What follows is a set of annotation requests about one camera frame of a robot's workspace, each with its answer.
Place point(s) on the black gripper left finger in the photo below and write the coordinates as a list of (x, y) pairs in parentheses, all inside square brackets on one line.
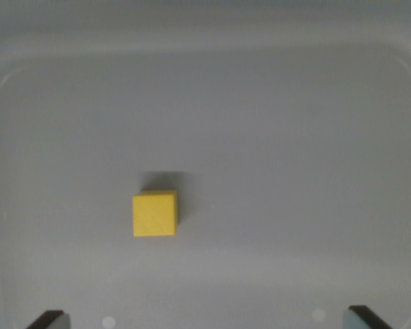
[(51, 320)]

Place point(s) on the white plastic bin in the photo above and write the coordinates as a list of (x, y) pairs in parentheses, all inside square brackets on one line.
[(246, 137)]

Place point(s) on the yellow cube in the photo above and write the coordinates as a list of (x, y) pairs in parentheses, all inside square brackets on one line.
[(154, 216)]

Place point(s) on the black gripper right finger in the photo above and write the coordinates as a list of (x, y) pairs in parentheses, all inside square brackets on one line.
[(359, 319)]

